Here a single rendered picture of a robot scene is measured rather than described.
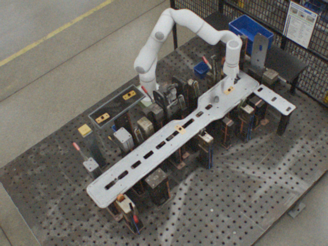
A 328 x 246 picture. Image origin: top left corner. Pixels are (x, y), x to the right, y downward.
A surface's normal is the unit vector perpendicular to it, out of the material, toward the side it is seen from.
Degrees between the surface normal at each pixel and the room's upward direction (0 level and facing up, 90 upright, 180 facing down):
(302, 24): 90
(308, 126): 0
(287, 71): 0
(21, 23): 0
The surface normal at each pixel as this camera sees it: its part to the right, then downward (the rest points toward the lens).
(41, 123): -0.09, -0.57
